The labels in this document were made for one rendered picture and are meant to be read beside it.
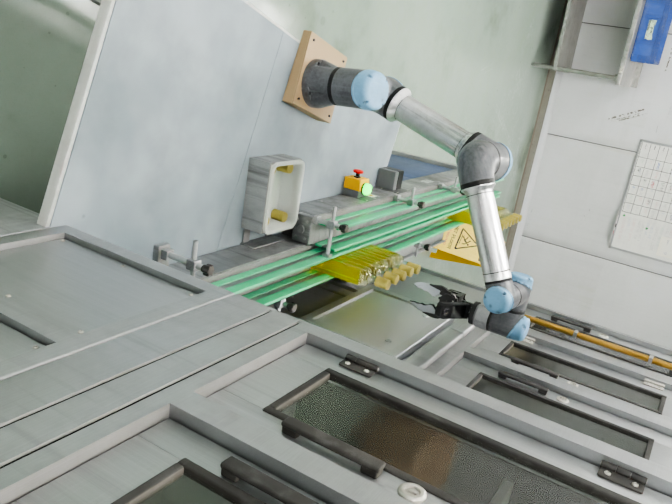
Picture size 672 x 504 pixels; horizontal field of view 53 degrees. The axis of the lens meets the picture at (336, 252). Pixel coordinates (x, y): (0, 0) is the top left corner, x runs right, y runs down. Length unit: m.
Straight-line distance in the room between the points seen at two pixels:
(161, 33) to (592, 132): 6.59
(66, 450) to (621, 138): 7.36
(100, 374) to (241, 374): 0.21
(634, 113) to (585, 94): 0.54
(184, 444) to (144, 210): 0.98
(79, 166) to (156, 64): 0.31
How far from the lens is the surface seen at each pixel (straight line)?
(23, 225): 1.61
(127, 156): 1.70
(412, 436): 0.99
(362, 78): 2.05
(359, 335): 2.07
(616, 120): 7.88
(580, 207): 8.01
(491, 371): 2.14
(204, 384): 0.99
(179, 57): 1.77
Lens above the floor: 1.97
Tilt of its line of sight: 27 degrees down
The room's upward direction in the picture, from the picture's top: 109 degrees clockwise
